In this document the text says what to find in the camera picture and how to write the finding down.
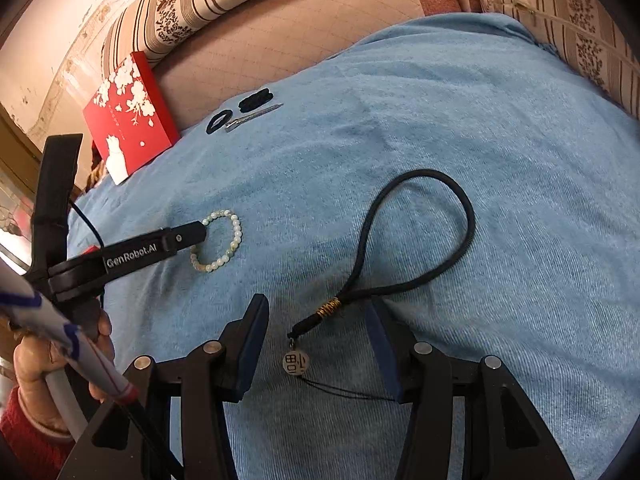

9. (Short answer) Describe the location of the thick black hair tie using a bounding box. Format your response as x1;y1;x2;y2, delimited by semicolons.
237;88;275;113

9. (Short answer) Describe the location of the light blue blanket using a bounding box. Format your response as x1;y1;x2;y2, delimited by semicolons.
65;10;640;480

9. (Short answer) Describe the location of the person's left hand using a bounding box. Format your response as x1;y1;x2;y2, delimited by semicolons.
12;307;117;436

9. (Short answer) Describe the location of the striped floral sofa cushion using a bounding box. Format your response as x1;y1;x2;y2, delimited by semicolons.
475;0;640;121
100;0;396;68

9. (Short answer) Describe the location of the silver hair clip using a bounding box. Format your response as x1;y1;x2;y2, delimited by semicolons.
223;103;284;133

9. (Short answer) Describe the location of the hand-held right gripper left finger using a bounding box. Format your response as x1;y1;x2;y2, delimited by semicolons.
56;294;271;480

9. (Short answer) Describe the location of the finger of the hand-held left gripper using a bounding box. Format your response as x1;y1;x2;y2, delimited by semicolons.
30;133;84;281
167;222;207;255

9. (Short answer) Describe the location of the red blossom print gift box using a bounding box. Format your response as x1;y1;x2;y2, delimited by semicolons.
82;51;181;186

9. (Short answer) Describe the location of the pale green bead bracelet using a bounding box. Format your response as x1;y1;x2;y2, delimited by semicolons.
189;210;243;274

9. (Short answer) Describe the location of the thin black hair tie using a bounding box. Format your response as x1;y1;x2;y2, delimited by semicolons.
206;109;232;136

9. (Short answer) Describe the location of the grey tube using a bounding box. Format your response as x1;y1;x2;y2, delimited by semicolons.
46;367;90;443

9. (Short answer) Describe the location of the black lanyard with round charm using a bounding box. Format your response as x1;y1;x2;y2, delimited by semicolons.
282;169;476;403

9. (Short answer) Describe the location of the white blue patterned cable sleeve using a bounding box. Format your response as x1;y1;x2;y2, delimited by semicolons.
0;267;138;403

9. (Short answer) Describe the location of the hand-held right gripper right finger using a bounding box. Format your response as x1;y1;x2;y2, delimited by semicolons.
365;296;576;480

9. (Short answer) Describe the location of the black cable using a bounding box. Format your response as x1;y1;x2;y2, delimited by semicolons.
67;199;106;261

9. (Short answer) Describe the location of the person's left forearm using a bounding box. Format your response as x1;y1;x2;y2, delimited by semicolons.
0;387;76;461

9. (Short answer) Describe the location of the brown patterned cloth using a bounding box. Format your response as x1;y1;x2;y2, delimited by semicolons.
85;142;111;192

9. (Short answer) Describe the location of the pink beige sofa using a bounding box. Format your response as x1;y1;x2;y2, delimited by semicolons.
152;0;481;138

